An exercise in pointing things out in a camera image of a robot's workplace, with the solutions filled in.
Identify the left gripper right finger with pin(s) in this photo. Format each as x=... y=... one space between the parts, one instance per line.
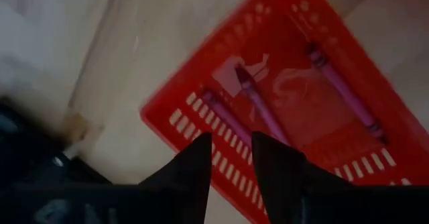
x=285 y=183

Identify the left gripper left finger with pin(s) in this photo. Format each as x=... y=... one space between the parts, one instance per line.
x=187 y=183

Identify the purple crayon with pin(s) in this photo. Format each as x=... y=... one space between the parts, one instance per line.
x=345 y=93
x=228 y=116
x=258 y=103

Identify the red plastic basket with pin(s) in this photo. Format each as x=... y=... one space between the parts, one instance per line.
x=301 y=116

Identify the black aluminium table frame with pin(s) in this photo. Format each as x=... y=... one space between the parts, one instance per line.
x=23 y=143

